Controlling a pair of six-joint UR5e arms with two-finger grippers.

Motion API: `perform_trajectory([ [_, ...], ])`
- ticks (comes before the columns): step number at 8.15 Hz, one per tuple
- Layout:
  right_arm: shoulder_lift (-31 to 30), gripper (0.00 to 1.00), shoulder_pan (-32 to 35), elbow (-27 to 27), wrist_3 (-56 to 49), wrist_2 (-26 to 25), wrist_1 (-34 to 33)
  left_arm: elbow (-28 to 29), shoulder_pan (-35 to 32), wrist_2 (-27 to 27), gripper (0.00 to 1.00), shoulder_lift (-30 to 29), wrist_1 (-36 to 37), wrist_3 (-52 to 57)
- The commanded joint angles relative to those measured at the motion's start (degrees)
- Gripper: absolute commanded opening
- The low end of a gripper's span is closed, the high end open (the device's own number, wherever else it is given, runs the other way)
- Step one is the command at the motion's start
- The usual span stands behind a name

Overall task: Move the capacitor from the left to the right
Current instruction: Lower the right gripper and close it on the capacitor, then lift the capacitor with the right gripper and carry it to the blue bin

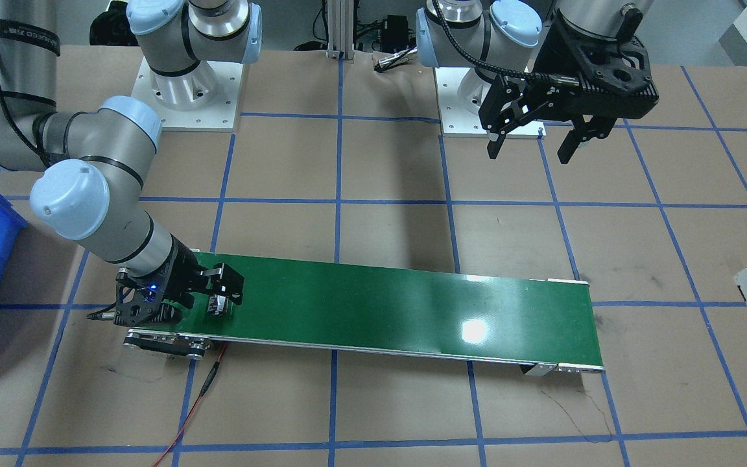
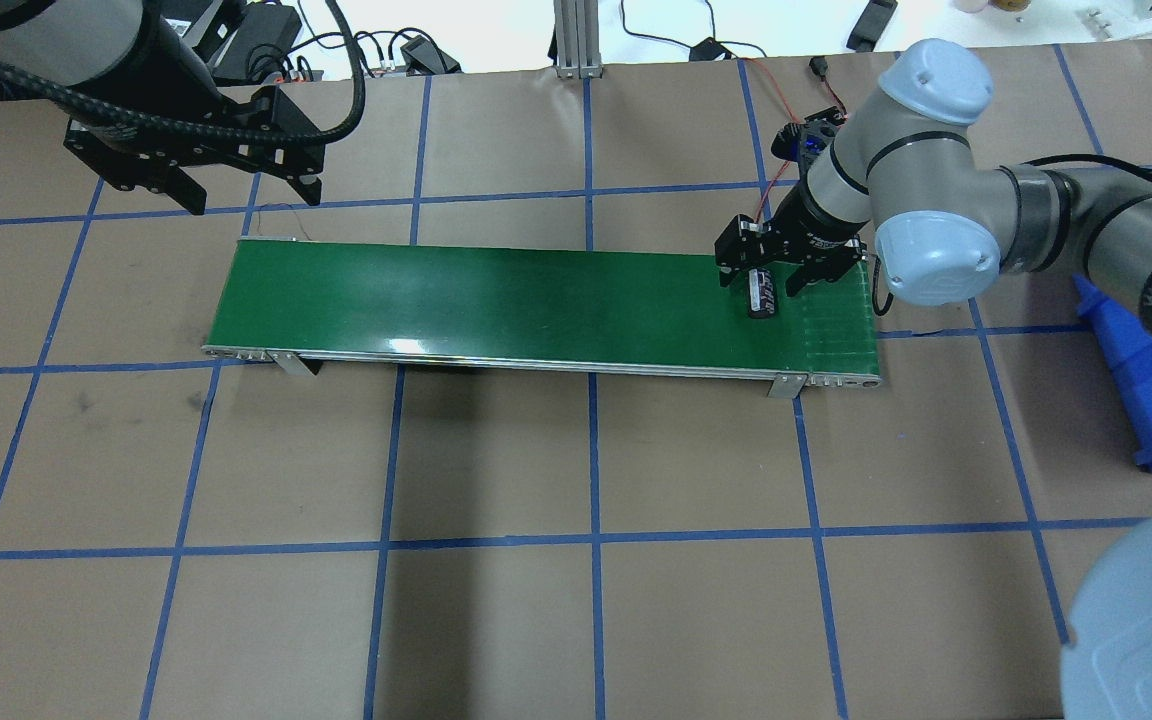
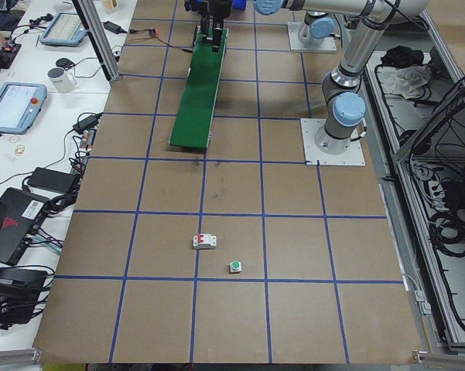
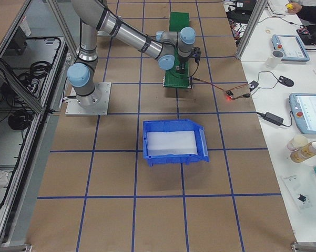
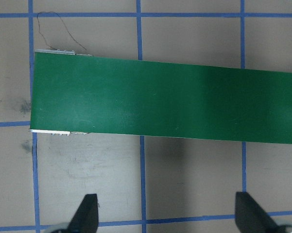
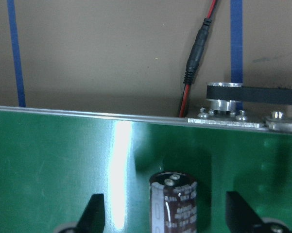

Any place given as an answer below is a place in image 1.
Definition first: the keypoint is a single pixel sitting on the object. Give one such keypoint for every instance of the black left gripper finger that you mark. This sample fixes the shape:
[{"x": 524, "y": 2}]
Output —
[
  {"x": 597, "y": 127},
  {"x": 497, "y": 135}
]

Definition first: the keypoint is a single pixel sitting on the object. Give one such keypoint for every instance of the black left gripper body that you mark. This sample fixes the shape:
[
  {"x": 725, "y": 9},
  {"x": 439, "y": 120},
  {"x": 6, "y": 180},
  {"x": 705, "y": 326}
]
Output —
[{"x": 545, "y": 96}]

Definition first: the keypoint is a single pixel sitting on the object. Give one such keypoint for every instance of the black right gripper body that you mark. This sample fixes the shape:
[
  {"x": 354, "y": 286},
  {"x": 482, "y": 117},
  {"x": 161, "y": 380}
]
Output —
[{"x": 183, "y": 267}]

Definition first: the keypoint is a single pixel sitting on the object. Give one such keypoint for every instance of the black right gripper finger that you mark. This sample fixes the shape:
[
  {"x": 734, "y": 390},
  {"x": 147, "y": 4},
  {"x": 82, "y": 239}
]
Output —
[
  {"x": 190, "y": 300},
  {"x": 222, "y": 280}
]

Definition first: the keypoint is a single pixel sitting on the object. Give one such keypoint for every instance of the dark brown cylindrical capacitor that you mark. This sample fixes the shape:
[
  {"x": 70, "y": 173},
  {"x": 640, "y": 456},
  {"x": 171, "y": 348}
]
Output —
[{"x": 218, "y": 306}]

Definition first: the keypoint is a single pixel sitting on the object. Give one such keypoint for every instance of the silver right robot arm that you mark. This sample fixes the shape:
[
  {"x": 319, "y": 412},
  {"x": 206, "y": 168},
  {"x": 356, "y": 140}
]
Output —
[{"x": 93, "y": 166}]

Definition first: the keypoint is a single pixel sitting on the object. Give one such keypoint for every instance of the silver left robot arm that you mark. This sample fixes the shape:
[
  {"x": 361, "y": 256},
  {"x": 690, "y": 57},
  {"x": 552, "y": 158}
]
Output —
[{"x": 502, "y": 39}]

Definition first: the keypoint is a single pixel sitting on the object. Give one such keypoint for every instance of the green conveyor belt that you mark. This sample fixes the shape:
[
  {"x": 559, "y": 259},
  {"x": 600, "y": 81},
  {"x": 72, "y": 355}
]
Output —
[{"x": 545, "y": 325}]

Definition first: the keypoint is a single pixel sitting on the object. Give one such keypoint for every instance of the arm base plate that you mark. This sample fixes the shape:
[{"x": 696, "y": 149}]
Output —
[
  {"x": 206, "y": 99},
  {"x": 460, "y": 93}
]

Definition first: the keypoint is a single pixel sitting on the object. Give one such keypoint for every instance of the aluminium frame post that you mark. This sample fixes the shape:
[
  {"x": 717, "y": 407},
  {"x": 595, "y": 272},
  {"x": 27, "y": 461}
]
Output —
[{"x": 341, "y": 22}]

